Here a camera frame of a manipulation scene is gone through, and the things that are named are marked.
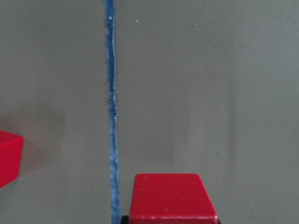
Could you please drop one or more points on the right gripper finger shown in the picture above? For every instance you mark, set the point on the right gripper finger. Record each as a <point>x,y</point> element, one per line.
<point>124,220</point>

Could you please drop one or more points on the red block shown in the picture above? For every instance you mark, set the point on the red block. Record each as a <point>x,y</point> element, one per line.
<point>171,199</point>
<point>10,157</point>

